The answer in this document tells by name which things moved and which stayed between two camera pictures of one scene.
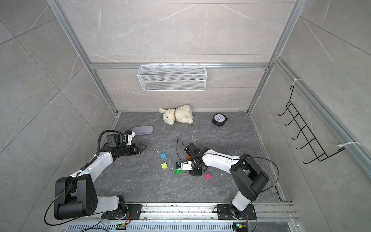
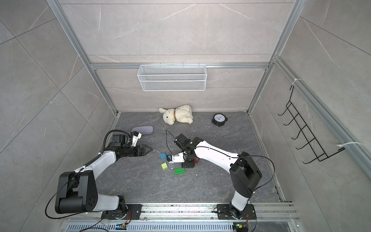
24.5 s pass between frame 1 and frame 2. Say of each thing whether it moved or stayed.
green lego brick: stayed
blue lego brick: stayed
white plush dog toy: stayed
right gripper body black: moved
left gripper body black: stayed
